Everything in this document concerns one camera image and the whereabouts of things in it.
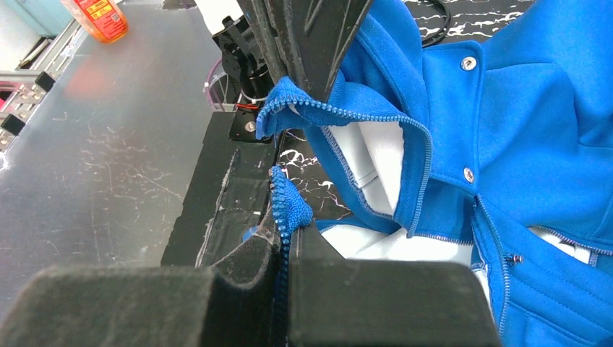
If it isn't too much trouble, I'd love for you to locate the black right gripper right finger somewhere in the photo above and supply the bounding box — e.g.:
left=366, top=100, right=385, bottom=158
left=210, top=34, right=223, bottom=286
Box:
left=289, top=225, right=501, bottom=346

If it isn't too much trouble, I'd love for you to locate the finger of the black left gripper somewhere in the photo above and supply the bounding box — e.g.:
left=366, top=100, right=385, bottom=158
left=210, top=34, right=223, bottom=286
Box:
left=237, top=0, right=287, bottom=80
left=265, top=0, right=372, bottom=102

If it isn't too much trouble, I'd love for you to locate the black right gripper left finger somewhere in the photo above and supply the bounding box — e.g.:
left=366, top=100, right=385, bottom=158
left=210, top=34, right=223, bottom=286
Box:
left=1, top=235, right=278, bottom=346

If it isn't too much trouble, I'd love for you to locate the blue zip jacket white lining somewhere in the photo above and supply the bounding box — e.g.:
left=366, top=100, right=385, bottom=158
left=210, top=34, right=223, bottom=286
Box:
left=256, top=1, right=612, bottom=346

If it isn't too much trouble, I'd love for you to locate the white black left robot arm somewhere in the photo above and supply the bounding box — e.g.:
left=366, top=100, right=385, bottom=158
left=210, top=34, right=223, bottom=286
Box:
left=196, top=0, right=372, bottom=102

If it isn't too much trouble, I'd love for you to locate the orange labelled bottle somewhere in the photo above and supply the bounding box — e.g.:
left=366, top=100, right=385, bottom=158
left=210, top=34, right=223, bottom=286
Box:
left=61, top=0, right=129, bottom=43

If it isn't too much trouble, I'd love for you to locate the black cable bundle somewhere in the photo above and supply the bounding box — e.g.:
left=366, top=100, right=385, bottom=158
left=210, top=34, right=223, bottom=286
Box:
left=419, top=0, right=453, bottom=49

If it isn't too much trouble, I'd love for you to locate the aluminium extrusion frame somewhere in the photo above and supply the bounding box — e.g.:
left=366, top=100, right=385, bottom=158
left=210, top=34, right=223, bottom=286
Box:
left=1, top=20, right=86, bottom=152

